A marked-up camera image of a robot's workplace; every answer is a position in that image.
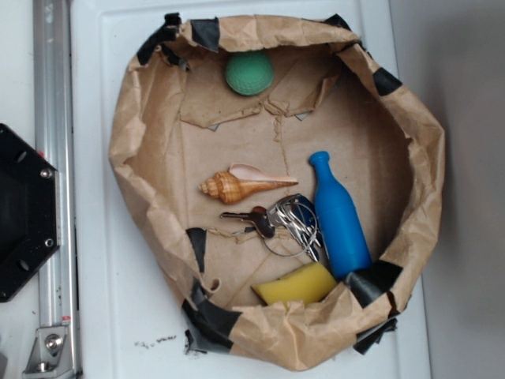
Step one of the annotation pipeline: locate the blue plastic bottle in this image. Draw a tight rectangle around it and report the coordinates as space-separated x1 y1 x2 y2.
309 151 372 280

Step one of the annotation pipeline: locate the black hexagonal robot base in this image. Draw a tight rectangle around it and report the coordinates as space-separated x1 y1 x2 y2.
1 124 59 303

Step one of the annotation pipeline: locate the brown spiral seashell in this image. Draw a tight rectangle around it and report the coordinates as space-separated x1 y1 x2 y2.
199 163 298 205

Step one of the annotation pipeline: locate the aluminium extrusion rail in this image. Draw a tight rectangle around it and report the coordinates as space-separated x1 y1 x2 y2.
32 1 82 378

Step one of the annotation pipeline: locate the yellow green sponge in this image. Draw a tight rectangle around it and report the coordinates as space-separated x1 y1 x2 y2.
252 262 338 306

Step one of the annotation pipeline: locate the green foam golf ball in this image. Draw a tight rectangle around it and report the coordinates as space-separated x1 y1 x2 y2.
225 51 275 96

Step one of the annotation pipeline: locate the metal corner bracket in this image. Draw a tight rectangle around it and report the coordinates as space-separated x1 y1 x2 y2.
22 326 73 378

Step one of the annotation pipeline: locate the brown paper bag bin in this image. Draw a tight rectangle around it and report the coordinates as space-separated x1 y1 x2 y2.
109 14 445 371

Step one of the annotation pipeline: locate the white plastic tray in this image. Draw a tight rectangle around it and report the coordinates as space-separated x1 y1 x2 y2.
69 0 432 379

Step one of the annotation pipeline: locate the bunch of silver keys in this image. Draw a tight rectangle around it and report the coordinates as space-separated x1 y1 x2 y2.
219 193 323 262

